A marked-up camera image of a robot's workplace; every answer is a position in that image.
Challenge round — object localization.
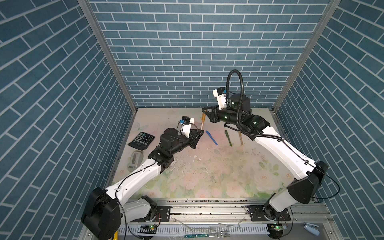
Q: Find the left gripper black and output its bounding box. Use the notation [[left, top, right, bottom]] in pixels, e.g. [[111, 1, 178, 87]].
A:
[[167, 128, 203, 157]]

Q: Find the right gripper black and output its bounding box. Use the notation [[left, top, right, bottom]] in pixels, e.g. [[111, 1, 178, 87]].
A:
[[201, 105, 242, 128]]

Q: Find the blue pen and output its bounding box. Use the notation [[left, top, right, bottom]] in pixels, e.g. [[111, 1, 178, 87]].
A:
[[209, 136, 218, 146]]

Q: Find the green pen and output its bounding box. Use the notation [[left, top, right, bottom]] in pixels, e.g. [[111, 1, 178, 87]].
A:
[[225, 130, 233, 147]]

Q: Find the tan pen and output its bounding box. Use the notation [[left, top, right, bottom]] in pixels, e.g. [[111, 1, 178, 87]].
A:
[[238, 132, 244, 146]]

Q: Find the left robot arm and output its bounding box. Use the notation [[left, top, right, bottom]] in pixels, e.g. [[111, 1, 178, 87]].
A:
[[81, 128, 204, 240]]

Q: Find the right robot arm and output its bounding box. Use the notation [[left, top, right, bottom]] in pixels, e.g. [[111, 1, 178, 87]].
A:
[[203, 88, 328, 221]]

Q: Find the black calculator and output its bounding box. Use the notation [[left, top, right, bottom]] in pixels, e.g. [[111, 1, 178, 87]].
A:
[[128, 132, 155, 151]]

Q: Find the white blue stapler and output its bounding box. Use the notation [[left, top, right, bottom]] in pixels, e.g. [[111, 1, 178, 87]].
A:
[[303, 223, 320, 236]]

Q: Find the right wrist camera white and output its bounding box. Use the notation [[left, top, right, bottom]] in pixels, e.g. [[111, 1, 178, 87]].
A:
[[213, 87, 227, 110]]

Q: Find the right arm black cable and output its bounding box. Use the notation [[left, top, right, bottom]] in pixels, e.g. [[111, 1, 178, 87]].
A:
[[225, 69, 284, 141]]

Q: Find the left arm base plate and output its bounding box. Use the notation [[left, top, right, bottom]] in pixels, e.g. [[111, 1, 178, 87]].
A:
[[134, 206, 171, 223]]

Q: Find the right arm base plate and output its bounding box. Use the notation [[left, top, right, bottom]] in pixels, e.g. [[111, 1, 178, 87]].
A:
[[245, 205, 292, 222]]

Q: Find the green handled fork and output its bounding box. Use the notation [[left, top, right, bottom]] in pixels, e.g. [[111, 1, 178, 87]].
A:
[[184, 231, 231, 239]]

